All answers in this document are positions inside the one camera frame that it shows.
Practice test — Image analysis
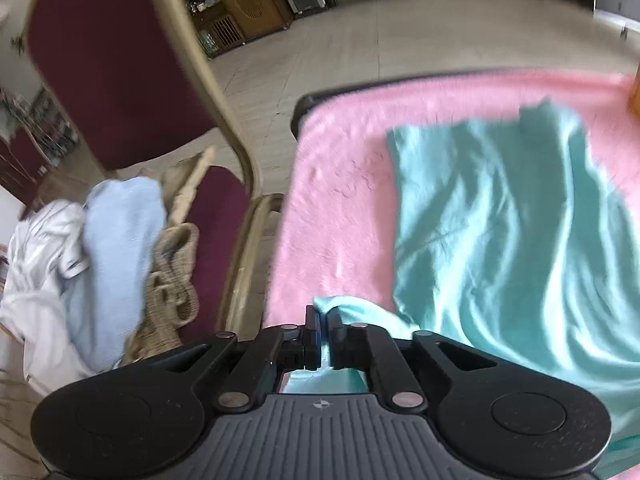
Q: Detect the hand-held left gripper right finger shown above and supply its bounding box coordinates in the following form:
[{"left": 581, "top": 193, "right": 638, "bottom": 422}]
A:
[{"left": 327, "top": 310, "right": 501, "bottom": 413}]

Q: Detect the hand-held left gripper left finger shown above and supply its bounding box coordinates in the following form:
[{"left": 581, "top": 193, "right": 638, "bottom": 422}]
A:
[{"left": 152, "top": 305, "right": 323, "bottom": 413}]

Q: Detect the teal t-shirt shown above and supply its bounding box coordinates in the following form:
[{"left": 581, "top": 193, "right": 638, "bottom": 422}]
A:
[{"left": 285, "top": 100, "right": 640, "bottom": 480}]

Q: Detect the pink printed blanket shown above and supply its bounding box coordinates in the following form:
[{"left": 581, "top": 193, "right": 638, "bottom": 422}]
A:
[{"left": 262, "top": 71, "right": 640, "bottom": 480}]

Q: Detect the light blue garment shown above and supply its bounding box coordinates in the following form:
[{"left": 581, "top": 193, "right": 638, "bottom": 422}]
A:
[{"left": 62, "top": 177, "right": 168, "bottom": 371}]

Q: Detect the white garment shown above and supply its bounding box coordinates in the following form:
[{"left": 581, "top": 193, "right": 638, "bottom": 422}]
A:
[{"left": 0, "top": 200, "right": 96, "bottom": 396}]

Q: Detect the orange plush toy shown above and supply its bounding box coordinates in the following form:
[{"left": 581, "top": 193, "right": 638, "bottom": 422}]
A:
[{"left": 625, "top": 60, "right": 640, "bottom": 121}]

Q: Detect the maroon chair with gold frame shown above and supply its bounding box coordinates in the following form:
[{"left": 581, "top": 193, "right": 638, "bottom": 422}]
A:
[{"left": 22, "top": 0, "right": 286, "bottom": 356}]

